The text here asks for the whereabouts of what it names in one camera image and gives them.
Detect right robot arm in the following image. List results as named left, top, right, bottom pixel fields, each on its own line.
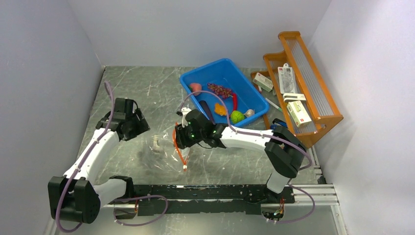
left=175, top=108, right=306, bottom=203

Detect blue plastic bin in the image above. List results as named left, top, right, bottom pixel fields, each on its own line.
left=179, top=58, right=269, bottom=127

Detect blue stapler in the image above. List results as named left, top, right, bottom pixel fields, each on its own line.
left=272, top=118, right=288, bottom=128

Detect pink fake peach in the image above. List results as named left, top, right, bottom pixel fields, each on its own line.
left=188, top=83, right=202, bottom=96

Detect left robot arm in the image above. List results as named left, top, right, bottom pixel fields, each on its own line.
left=47, top=98, right=150, bottom=224

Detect clear zip bag red seal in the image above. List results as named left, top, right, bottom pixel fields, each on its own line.
left=146, top=122, right=190, bottom=172

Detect green fake pepper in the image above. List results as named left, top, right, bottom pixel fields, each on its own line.
left=230, top=110, right=246, bottom=124

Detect purple fake eggplant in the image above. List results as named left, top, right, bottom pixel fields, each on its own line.
left=199, top=100, right=216, bottom=124

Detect black aluminium base frame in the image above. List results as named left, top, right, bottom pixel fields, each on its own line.
left=53, top=183, right=340, bottom=216

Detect red fake grapes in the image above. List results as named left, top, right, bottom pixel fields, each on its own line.
left=207, top=83, right=233, bottom=99

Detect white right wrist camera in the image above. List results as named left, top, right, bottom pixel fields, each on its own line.
left=176, top=107, right=192, bottom=128

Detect white green pen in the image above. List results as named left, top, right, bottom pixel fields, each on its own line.
left=265, top=98, right=282, bottom=112

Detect white green small box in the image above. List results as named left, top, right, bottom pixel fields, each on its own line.
left=253, top=72, right=274, bottom=92

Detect white flat box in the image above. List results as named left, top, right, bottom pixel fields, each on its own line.
left=282, top=93, right=306, bottom=103

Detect clear blister pack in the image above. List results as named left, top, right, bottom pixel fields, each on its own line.
left=277, top=63, right=297, bottom=94

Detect orange fake carrot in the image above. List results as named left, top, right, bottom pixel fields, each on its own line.
left=214, top=103, right=228, bottom=117

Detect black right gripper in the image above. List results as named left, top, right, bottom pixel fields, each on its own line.
left=174, top=121, right=205, bottom=150

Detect orange wooden rack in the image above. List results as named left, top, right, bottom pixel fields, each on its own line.
left=259, top=31, right=344, bottom=148

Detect red fake chili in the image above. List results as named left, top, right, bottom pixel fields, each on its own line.
left=231, top=93, right=238, bottom=111

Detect white red large box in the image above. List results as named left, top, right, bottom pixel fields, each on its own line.
left=287, top=100, right=312, bottom=127

